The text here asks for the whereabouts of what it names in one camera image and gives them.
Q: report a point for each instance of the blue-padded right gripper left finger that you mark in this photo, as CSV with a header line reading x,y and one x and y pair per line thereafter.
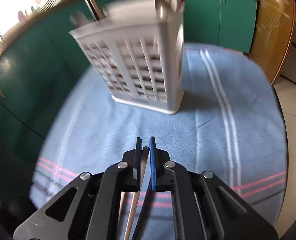
x,y
137,162

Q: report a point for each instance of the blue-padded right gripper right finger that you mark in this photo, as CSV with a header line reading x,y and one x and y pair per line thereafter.
x,y
153,159

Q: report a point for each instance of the beige chopstick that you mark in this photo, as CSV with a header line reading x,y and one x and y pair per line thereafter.
x,y
136,195

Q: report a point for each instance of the blue striped towel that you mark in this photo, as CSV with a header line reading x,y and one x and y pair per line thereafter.
x,y
230,122

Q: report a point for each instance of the white plastic utensil caddy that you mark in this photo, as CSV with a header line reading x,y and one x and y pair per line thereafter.
x,y
137,51

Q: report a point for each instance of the teal lower cabinets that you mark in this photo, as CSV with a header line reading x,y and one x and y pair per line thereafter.
x,y
42,62

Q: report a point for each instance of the white dish rack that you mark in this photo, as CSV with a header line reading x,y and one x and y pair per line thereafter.
x,y
45,5

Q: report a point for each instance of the wooden glass sliding door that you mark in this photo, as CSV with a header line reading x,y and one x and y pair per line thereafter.
x,y
274,31

